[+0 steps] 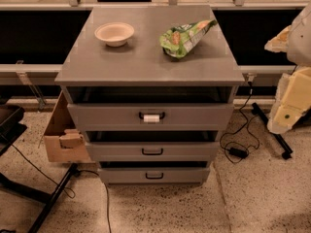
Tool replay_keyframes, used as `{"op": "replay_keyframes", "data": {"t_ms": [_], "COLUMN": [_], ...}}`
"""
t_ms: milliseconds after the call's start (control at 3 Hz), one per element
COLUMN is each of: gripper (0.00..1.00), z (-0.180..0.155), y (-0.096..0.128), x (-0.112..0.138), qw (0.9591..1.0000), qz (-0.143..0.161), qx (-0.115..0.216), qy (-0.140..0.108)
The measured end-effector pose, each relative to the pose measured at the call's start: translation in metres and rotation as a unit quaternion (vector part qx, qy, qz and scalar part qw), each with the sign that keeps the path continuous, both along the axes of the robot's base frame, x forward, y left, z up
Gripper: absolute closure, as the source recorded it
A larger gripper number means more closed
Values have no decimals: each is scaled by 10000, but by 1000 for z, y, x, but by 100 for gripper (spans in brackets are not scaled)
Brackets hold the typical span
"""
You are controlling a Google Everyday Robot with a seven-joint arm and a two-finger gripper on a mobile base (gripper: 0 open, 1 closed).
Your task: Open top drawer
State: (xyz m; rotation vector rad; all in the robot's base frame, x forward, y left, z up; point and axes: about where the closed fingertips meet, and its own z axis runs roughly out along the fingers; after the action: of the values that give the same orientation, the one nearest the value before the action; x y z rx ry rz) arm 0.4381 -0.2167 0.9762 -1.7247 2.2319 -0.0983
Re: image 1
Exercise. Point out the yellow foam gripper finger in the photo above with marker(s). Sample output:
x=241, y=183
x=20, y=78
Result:
x=293, y=100

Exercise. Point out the grey top drawer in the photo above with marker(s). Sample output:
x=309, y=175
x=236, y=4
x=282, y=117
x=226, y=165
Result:
x=150, y=117

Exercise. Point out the grey drawer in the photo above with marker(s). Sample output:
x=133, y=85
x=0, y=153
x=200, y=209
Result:
x=152, y=151
x=150, y=117
x=154, y=175

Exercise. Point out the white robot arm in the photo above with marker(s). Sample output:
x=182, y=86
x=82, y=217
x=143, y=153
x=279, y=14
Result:
x=295, y=40

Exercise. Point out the grey drawer cabinet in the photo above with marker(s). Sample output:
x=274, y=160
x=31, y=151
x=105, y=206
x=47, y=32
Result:
x=139, y=72

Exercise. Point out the grey middle drawer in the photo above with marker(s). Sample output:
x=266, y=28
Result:
x=152, y=151

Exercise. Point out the grey bottom drawer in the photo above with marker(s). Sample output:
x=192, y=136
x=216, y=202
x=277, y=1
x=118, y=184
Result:
x=154, y=175

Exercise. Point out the green chip bag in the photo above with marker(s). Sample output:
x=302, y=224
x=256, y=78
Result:
x=178, y=41

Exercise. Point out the white paper bowl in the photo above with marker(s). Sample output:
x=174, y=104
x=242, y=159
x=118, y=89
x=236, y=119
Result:
x=114, y=34

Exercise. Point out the brown cardboard box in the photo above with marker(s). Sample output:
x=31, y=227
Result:
x=63, y=142

